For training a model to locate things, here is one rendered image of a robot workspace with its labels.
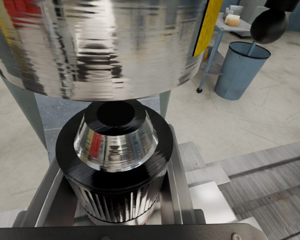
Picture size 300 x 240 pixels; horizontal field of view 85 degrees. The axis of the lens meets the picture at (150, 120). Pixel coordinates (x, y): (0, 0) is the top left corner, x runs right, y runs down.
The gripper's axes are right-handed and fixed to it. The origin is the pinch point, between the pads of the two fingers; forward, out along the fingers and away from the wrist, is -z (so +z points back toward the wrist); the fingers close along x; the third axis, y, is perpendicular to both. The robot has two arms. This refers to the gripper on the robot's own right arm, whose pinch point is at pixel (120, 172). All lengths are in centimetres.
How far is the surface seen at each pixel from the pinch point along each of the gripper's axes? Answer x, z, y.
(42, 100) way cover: 22.4, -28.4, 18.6
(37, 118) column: 28, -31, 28
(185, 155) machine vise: -11.5, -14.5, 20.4
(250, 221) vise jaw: -17.5, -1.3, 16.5
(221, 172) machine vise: -15.9, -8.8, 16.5
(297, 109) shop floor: -222, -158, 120
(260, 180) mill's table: -31.8, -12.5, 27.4
